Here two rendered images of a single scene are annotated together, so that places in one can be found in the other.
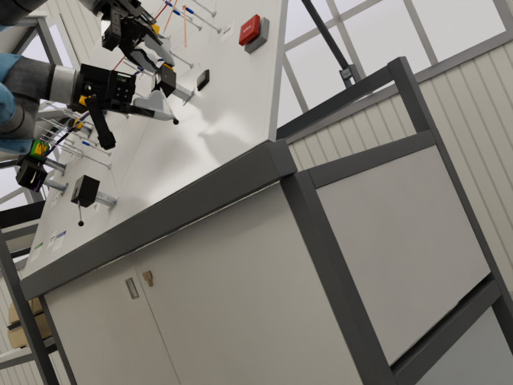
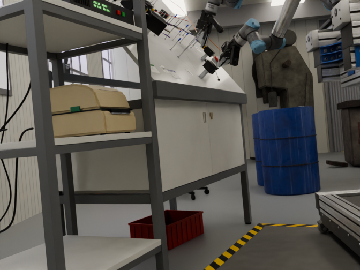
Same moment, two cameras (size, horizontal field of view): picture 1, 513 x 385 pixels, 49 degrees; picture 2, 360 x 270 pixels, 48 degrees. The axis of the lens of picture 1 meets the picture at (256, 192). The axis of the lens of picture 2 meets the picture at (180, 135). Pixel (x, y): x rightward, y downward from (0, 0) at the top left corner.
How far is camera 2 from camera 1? 3.23 m
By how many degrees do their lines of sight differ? 106
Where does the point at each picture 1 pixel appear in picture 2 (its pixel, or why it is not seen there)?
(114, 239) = (214, 93)
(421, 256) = not seen: hidden behind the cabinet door
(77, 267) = (197, 95)
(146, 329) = (205, 138)
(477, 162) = not seen: outside the picture
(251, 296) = (232, 133)
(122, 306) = (199, 124)
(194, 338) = (218, 145)
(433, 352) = not seen: hidden behind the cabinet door
